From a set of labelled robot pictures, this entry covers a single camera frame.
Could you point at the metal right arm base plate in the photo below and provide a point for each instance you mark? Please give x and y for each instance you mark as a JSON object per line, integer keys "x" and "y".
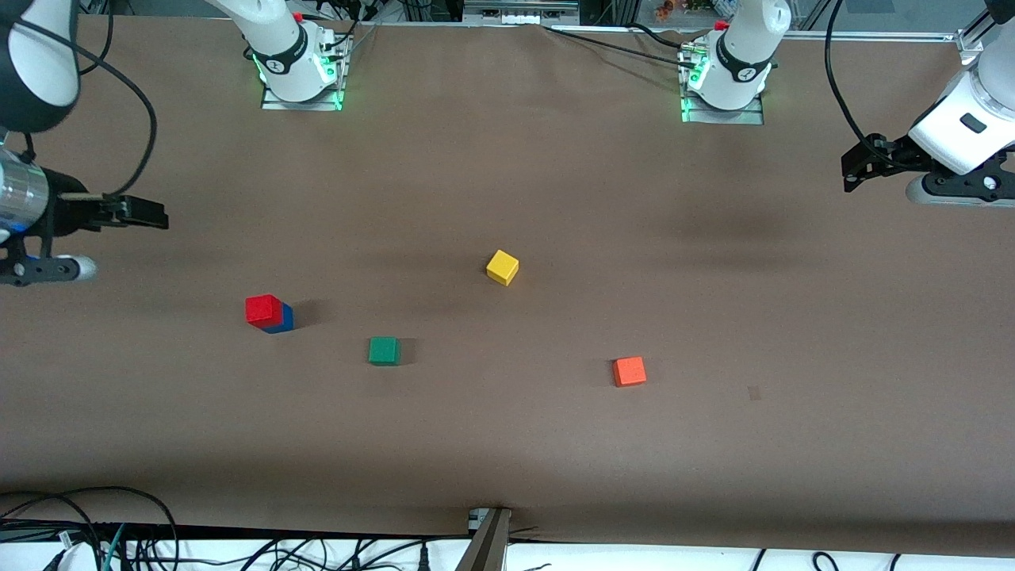
{"x": 301, "y": 105}

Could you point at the orange wooden block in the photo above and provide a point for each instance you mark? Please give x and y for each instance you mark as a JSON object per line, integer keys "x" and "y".
{"x": 629, "y": 371}

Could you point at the aluminium frame profile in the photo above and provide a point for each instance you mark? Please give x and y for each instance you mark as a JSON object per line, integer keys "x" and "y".
{"x": 971, "y": 44}

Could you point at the red wooden block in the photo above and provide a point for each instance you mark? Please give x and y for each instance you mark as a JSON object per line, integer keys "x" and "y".
{"x": 263, "y": 309}

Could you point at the green wooden block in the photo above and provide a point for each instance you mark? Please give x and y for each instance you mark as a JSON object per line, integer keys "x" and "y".
{"x": 384, "y": 350}

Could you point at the yellow wooden block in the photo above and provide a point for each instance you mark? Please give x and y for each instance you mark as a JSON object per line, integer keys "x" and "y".
{"x": 502, "y": 268}

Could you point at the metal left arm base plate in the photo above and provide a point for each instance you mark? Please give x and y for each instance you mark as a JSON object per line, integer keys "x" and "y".
{"x": 745, "y": 117}

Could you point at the blue wooden block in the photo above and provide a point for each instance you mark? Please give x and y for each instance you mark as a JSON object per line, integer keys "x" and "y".
{"x": 286, "y": 319}

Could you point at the white power strip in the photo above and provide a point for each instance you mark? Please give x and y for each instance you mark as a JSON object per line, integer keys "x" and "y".
{"x": 519, "y": 14}

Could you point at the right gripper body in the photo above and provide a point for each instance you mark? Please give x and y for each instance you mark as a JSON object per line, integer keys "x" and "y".
{"x": 68, "y": 215}

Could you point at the brown paper table cover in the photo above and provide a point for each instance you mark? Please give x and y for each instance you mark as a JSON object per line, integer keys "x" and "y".
{"x": 507, "y": 436}

